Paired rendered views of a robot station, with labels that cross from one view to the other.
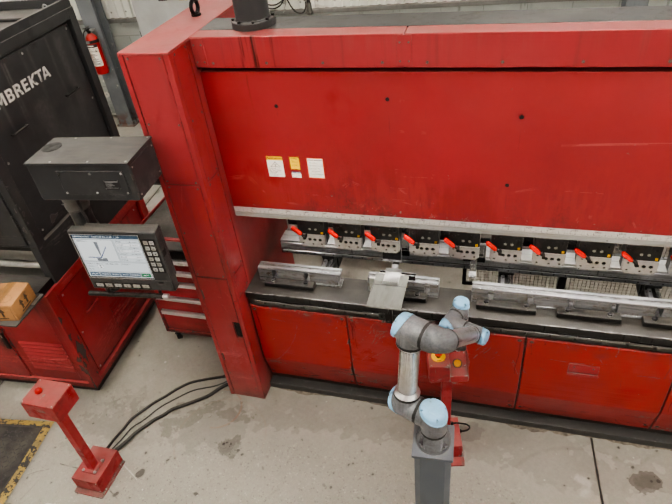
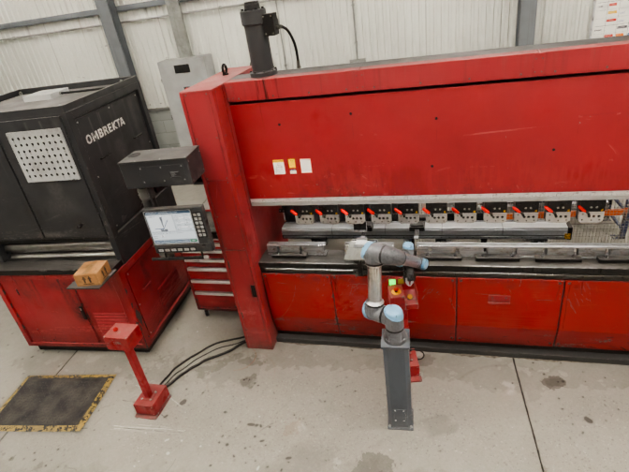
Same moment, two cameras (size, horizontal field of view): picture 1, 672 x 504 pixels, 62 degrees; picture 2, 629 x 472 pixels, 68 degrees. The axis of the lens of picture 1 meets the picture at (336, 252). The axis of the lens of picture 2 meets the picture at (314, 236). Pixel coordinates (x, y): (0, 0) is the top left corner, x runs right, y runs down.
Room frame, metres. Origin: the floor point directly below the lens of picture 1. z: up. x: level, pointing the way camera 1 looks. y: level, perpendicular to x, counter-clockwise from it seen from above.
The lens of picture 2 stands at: (-0.81, 0.14, 2.84)
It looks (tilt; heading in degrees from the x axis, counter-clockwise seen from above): 29 degrees down; 359
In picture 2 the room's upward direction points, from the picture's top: 9 degrees counter-clockwise
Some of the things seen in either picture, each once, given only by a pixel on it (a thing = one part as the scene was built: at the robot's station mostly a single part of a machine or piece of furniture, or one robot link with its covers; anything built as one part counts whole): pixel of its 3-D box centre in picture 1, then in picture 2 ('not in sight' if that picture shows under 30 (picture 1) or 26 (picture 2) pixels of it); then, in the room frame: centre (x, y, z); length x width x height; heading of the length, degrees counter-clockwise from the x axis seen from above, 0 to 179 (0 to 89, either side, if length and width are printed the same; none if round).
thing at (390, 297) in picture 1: (388, 291); (358, 250); (2.21, -0.25, 1.00); 0.26 x 0.18 x 0.01; 161
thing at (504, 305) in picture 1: (505, 306); (440, 257); (2.09, -0.85, 0.89); 0.30 x 0.05 x 0.03; 71
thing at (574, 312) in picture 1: (588, 315); (497, 258); (1.96, -1.23, 0.89); 0.30 x 0.05 x 0.03; 71
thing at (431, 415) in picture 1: (432, 416); (392, 317); (1.44, -0.32, 0.94); 0.13 x 0.12 x 0.14; 47
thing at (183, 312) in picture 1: (198, 275); (221, 265); (3.18, 1.00, 0.50); 0.50 x 0.50 x 1.00; 71
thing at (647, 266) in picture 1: (640, 254); (525, 209); (1.96, -1.40, 1.26); 0.15 x 0.09 x 0.17; 71
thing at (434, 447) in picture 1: (433, 433); (395, 331); (1.44, -0.33, 0.82); 0.15 x 0.15 x 0.10
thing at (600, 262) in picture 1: (593, 251); (494, 210); (2.02, -1.22, 1.26); 0.15 x 0.09 x 0.17; 71
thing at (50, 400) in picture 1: (74, 436); (137, 369); (1.98, 1.58, 0.41); 0.25 x 0.20 x 0.83; 161
